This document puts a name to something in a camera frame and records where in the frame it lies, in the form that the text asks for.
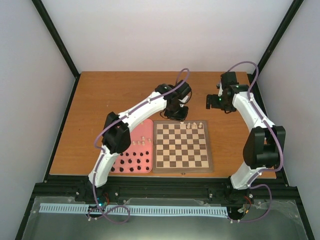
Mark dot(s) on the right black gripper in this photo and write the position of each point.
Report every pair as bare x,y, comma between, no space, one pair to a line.
214,105

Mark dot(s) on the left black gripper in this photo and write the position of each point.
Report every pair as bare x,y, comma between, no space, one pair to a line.
182,117

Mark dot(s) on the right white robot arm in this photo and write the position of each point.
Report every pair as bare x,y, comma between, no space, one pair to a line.
263,150

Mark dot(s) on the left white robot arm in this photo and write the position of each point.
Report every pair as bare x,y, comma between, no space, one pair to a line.
115,137

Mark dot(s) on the left circuit board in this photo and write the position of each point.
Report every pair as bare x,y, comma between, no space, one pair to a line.
103,199

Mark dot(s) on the wooden chessboard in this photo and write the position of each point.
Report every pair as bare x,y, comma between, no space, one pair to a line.
179,150

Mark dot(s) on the pink plastic tray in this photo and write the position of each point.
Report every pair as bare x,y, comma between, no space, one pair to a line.
144,154

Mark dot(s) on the right black frame post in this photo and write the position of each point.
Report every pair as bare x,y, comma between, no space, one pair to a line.
283,26

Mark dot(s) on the black frame post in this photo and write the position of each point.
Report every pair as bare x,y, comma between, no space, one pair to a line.
49,24
283,26

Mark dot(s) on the black aluminium frame rail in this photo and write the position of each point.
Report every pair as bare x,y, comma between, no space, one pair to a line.
123,187

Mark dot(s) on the light blue cable duct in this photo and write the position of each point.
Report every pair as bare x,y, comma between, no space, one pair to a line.
136,210

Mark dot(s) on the left black frame post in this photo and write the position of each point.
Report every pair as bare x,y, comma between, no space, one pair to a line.
49,24

